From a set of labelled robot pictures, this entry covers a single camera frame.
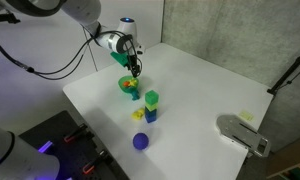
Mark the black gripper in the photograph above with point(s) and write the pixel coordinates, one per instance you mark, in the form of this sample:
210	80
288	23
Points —
131	60

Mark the yellow star shaped toy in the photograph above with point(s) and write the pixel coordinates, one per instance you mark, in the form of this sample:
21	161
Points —
133	82

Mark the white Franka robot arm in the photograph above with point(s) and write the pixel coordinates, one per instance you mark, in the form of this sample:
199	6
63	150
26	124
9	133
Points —
83	13

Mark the orange rubber toy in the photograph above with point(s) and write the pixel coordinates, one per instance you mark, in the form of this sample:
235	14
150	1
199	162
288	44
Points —
126	84

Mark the green plastic bowl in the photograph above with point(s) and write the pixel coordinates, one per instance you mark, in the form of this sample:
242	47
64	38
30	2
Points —
122	88

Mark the teal rubber toy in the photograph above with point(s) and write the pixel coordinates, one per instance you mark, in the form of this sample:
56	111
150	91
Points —
135	96

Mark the green toy block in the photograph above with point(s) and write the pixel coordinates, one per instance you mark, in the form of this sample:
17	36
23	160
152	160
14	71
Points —
151	96

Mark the lime toy block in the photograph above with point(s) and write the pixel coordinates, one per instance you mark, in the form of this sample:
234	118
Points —
151	107

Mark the blue toy block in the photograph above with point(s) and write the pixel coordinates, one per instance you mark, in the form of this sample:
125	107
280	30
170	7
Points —
151	116

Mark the wooden toy storage shelf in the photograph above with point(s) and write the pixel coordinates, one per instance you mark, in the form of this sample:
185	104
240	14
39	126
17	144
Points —
290	163

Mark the purple spiky ball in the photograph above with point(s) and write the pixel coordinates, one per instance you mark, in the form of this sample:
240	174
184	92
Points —
140	141

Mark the black orange clamp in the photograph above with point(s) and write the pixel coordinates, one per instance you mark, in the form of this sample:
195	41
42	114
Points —
94	163
75	134

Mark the black perforated base board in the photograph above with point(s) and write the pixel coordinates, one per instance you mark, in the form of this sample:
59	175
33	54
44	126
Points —
56	133

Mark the purple glowing light strip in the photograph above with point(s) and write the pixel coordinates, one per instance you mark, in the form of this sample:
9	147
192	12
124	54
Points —
45	146

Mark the grey metal mounting plate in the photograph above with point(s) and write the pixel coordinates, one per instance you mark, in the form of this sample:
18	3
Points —
238	131

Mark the yellow sticky note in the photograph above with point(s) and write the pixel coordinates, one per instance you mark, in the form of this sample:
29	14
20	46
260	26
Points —
246	115

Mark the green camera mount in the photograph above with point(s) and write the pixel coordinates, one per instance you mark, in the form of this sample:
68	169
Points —
119	58

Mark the black camera stand pole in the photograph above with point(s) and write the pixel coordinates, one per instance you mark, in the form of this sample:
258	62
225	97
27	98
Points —
288	71

